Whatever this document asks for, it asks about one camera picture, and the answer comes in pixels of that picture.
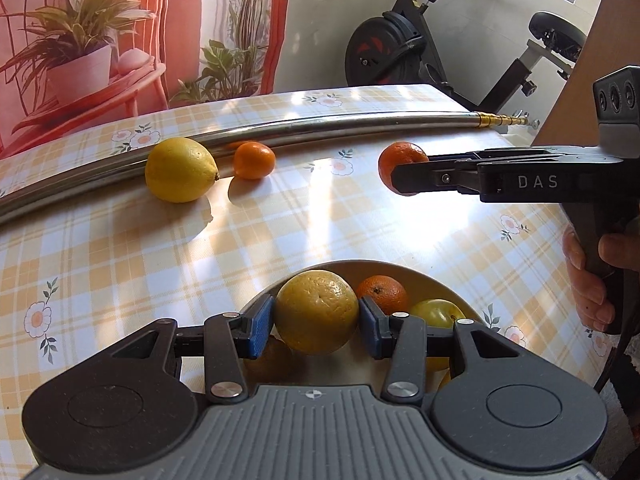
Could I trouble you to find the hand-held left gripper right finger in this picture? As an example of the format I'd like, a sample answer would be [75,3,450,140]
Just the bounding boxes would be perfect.
[359,296,520,405]

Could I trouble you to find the long metal pole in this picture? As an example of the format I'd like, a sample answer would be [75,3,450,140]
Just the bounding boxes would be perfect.
[0,111,542,226]

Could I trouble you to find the black cable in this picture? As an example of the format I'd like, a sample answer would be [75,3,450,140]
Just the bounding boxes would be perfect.
[593,334,623,394]

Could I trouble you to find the large yellow lemon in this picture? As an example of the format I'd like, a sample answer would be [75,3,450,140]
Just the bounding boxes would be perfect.
[144,137,221,205]

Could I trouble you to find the small yellow lemon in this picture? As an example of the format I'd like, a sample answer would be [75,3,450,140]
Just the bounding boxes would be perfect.
[274,269,360,356]

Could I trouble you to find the person's right hand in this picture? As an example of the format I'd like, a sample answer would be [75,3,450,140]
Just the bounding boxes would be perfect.
[562,225,640,334]

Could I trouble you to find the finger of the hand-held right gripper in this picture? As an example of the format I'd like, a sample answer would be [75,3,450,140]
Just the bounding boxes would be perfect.
[426,149,548,165]
[391,158,485,197]

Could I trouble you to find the small smooth orange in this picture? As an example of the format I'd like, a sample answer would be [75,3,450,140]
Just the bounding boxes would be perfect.
[233,141,277,181]

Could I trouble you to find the black exercise bike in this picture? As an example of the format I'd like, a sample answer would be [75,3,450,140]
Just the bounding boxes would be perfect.
[344,0,589,134]

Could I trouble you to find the printed backdrop cloth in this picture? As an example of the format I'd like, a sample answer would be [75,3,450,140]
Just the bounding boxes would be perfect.
[0,0,297,162]

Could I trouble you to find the brown wooden board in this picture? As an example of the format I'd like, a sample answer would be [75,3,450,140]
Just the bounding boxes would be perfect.
[532,0,640,149]

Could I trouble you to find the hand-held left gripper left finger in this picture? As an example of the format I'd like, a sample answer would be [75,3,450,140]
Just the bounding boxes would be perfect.
[111,294,277,405]

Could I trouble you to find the cream bowl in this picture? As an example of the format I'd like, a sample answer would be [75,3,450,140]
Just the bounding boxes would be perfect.
[237,259,489,397]

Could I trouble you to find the green apple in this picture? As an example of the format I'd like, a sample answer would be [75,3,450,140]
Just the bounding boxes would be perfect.
[409,298,467,374]

